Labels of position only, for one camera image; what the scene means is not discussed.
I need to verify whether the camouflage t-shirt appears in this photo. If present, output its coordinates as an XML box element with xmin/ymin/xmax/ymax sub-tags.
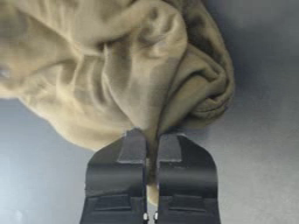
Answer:
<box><xmin>0</xmin><ymin>0</ymin><xmax>237</xmax><ymax>207</ymax></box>

